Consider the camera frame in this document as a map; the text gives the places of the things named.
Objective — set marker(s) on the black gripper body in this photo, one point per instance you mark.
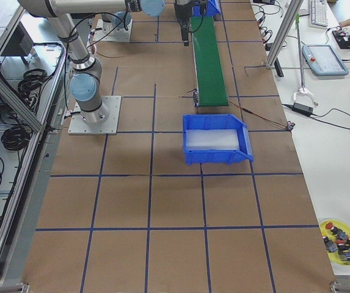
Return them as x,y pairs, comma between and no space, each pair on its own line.
181,11

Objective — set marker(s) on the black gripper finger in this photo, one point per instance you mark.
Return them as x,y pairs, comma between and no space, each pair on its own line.
185,32

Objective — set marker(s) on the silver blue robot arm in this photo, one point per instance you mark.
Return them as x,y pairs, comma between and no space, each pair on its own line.
86,83

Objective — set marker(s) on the yellow plate of buttons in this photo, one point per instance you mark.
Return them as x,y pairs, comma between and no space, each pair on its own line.
336,238

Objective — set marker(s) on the blue plastic bin far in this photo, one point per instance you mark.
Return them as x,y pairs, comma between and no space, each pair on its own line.
207,8

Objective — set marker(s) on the blue plastic bin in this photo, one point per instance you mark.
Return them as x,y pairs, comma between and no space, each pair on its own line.
215,138
207,8

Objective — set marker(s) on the green conveyor belt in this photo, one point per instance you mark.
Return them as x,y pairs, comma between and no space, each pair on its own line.
211,89

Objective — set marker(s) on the blue plastic bin near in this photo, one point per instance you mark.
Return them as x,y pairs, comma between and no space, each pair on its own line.
215,138

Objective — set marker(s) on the reacher grabber tool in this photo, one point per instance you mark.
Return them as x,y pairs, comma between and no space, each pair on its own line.
303,91

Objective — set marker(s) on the white keyboard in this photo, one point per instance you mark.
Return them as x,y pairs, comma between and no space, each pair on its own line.
318,14

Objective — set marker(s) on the black power adapter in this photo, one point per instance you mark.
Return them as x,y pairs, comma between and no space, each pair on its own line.
302,109

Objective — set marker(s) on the blue teach pendant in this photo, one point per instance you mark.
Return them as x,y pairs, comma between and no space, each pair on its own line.
324,61

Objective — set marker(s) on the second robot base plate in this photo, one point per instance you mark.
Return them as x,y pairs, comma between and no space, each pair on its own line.
108,32

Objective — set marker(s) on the black handle bar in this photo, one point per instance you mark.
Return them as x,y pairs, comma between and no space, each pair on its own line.
278,68

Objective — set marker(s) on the aluminium frame post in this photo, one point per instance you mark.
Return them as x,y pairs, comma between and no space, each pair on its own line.
282,32

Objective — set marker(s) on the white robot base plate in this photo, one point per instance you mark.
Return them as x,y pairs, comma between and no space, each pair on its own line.
102,121

